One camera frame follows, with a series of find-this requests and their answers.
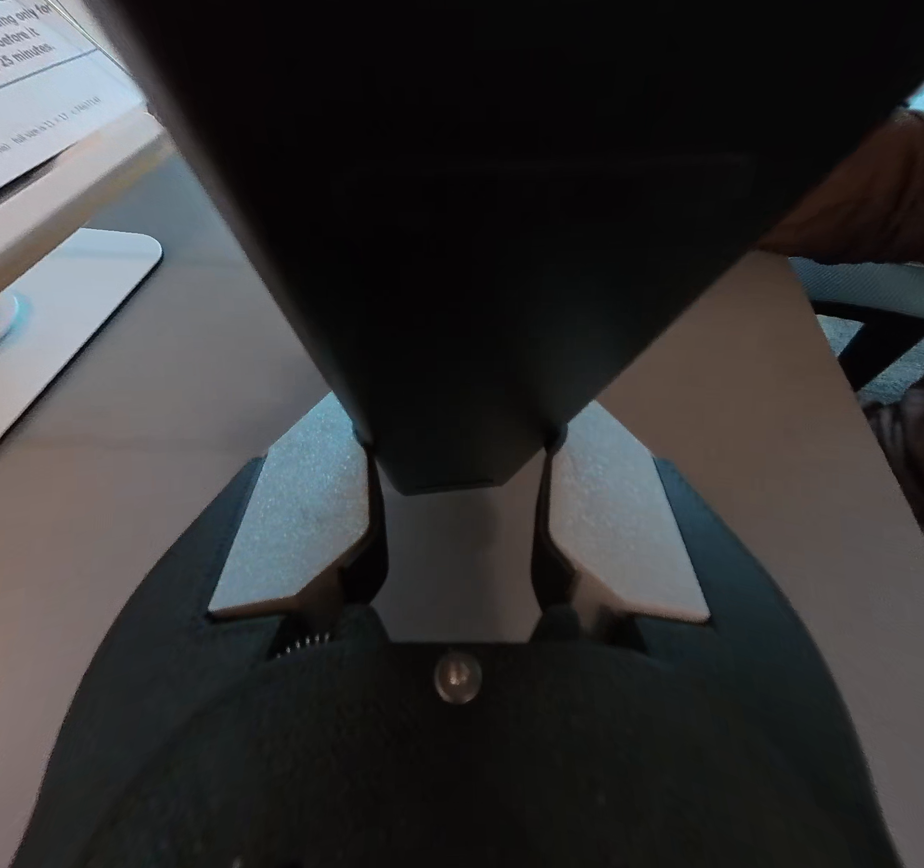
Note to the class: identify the grey mesh chair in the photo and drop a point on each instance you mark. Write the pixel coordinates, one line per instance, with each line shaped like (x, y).
(881, 348)

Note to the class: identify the instruction sheet on stand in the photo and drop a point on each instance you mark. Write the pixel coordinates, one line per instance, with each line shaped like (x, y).
(72, 182)

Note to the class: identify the black multi-port usb hub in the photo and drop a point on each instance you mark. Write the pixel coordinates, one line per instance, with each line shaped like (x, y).
(469, 196)

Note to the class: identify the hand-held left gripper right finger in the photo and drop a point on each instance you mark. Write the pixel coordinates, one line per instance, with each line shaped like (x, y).
(613, 521)

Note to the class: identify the printed instruction sheet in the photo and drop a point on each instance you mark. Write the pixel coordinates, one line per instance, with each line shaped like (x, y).
(43, 88)

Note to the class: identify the person's right forearm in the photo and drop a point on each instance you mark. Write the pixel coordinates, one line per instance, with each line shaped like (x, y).
(852, 196)

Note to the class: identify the white display stand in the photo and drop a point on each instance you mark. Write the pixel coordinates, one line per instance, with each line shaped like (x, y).
(86, 290)

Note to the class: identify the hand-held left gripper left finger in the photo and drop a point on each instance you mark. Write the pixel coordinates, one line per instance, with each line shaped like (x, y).
(303, 521)

